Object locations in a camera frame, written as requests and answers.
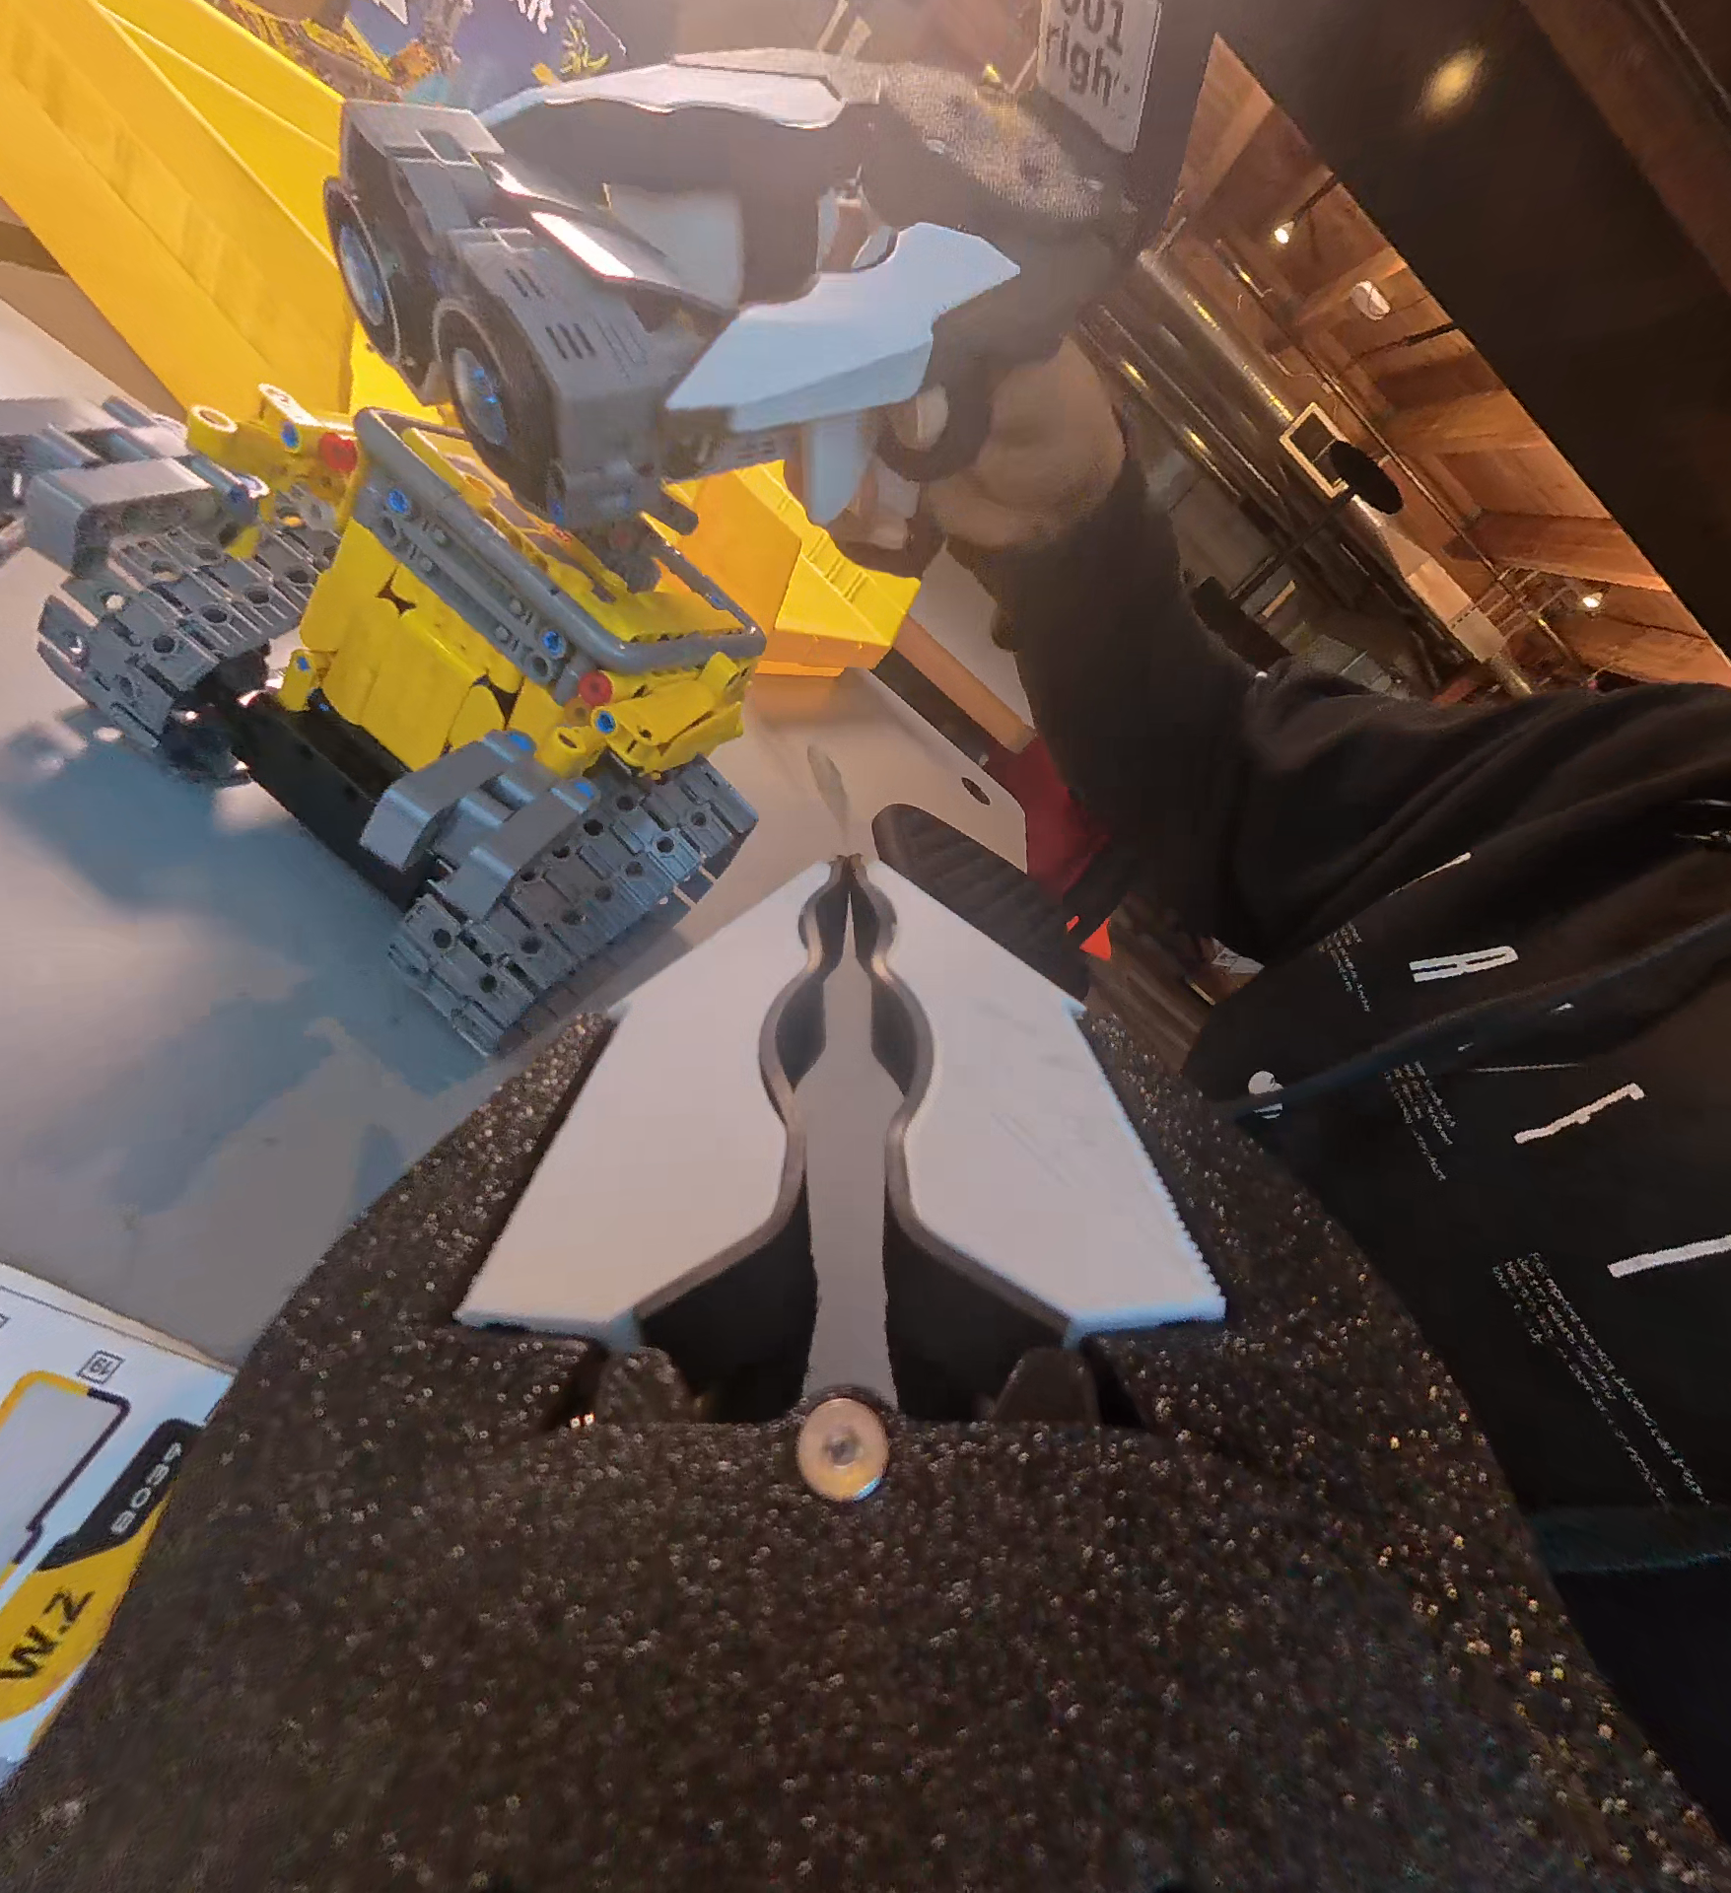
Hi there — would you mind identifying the red plastic tub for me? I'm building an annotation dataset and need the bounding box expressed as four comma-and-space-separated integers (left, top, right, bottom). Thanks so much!
1014, 731, 1123, 963

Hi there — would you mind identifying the white sticker sheet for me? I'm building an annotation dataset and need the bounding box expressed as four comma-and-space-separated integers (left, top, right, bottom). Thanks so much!
0, 1234, 235, 1843

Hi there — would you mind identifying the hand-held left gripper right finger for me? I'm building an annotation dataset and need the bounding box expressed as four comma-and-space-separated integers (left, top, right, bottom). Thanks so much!
854, 857, 1231, 1350

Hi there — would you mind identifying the white wood-edged side table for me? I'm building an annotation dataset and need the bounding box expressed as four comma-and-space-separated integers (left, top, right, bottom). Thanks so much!
880, 583, 1042, 758

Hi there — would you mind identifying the yellow grey toy brick robot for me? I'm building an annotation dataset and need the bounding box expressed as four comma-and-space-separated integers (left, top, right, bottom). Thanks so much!
0, 380, 772, 1058

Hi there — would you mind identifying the grey desk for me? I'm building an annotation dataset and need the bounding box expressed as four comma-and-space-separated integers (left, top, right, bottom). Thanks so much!
0, 236, 1046, 1370

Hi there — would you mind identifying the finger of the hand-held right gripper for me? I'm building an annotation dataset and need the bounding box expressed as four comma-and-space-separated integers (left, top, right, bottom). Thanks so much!
663, 220, 1026, 526
486, 51, 848, 319

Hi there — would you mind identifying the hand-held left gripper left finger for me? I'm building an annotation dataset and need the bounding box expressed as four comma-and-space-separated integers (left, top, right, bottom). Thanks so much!
454, 857, 847, 1354

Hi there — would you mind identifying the blue robot kit box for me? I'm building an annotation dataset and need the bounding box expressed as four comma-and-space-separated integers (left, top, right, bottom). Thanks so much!
216, 0, 636, 76

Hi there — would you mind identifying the grey toy robot head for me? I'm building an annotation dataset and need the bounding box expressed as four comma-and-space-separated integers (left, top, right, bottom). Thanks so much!
322, 100, 750, 593

